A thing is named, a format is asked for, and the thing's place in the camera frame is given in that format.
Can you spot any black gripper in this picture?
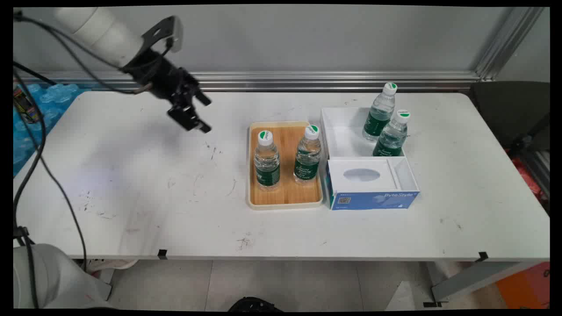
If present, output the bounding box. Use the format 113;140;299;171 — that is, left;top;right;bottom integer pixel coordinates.
121;47;213;134

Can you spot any water bottle green label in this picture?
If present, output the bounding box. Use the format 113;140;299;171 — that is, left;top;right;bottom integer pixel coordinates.
254;130;281;192
362;82;398;142
293;125;322;186
372;109;411;157

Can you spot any bamboo tray white rim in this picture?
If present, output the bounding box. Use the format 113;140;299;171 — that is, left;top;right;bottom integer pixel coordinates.
247;121;324;211

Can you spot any blue shrink-wrapped bottle pack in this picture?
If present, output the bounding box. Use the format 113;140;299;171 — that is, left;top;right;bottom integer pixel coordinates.
13;83;91;177

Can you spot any colourful snack package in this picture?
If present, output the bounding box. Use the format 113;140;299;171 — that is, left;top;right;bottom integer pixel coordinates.
13;86;39;124

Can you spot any white blue cardboard box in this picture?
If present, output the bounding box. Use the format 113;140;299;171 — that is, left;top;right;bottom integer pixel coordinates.
320;107;420;211

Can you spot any black round object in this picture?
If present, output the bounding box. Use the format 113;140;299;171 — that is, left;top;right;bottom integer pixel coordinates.
228;297;284;312

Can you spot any grey table leg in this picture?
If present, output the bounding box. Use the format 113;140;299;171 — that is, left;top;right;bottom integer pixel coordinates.
423;261;535;308

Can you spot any red package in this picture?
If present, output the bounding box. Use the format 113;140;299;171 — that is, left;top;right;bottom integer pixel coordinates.
505;149;549;203

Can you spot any orange box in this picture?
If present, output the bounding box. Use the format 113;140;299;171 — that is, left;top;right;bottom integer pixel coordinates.
495;262;550;309

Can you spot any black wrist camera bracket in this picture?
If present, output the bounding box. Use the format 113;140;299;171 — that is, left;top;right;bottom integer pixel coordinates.
140;15;183;54

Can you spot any horizontal aluminium rail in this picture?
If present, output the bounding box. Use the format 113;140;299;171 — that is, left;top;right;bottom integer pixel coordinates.
18;71;483;92

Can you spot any black thick cable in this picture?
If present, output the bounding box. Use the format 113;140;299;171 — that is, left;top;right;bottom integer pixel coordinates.
13;61;47;309

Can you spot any slanted aluminium rail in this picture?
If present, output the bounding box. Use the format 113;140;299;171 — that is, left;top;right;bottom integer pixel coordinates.
476;7;546;82

